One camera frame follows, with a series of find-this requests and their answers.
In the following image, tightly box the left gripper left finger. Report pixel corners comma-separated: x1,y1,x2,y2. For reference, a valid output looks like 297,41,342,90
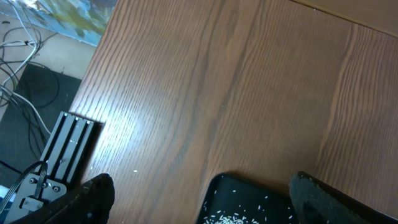
15,174,115,224

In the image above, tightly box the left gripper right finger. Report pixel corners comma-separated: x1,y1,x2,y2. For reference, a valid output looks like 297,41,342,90
289,171,397,224

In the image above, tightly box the white rice pile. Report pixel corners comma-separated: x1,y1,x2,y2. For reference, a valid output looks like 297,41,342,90
203,189,295,224

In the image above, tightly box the black tray bin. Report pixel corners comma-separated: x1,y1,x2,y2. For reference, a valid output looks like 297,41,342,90
196,173,300,224

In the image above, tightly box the dark floor mat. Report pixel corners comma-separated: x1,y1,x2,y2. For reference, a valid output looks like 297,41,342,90
1,63,81,187

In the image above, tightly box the colourful painted sheet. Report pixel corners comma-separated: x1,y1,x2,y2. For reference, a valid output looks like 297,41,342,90
1,0,118,46

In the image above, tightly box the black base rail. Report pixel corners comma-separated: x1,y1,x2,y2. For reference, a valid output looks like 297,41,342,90
2,111,96,224

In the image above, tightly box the floor cables bundle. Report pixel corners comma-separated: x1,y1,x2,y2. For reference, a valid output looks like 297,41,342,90
0,0,62,156

